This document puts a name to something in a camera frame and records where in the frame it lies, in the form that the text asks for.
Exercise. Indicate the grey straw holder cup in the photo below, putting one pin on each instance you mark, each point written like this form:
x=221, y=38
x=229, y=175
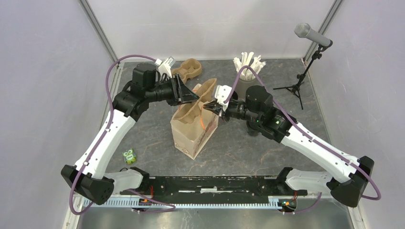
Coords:
x=242, y=86

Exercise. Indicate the black microphone tripod stand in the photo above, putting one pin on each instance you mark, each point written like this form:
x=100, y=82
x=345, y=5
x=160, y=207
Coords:
x=295, y=88

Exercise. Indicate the grey microphone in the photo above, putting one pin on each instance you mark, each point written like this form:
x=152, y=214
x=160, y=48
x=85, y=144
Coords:
x=304, y=30

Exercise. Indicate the cardboard two-cup carrier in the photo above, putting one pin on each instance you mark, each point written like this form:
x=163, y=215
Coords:
x=188, y=112

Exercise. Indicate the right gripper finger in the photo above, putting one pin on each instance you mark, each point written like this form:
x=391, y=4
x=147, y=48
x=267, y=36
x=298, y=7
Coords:
x=217, y=110
x=213, y=105

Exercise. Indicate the brown paper bag orange handles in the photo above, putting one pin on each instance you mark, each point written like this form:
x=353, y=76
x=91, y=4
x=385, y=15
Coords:
x=191, y=138

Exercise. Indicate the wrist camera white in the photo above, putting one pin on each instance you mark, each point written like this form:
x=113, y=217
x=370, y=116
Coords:
x=221, y=94
x=164, y=67

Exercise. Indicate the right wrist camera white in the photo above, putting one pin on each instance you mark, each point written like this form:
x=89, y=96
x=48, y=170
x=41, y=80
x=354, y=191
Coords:
x=221, y=94

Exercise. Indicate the small green toy box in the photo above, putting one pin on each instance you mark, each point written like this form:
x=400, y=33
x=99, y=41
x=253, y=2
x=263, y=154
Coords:
x=129, y=156

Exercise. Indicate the white toothed cable rail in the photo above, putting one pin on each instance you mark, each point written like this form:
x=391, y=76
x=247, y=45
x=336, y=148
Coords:
x=273, y=203

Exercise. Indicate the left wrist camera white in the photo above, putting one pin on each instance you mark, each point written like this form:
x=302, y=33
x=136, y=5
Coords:
x=164, y=67

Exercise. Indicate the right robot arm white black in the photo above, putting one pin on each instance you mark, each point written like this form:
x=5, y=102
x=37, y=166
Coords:
x=345, y=177

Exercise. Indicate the white wrapped straws bundle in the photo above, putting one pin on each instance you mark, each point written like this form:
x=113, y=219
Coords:
x=248, y=59

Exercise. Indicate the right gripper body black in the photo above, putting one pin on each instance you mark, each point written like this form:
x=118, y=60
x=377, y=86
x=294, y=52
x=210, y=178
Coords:
x=231, y=111

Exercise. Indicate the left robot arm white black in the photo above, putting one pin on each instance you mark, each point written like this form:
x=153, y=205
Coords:
x=88, y=176

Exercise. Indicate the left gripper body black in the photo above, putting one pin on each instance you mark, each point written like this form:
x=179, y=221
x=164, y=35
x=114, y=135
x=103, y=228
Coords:
x=174, y=102

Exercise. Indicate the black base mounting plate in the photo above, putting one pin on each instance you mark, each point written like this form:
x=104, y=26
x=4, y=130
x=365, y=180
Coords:
x=216, y=189

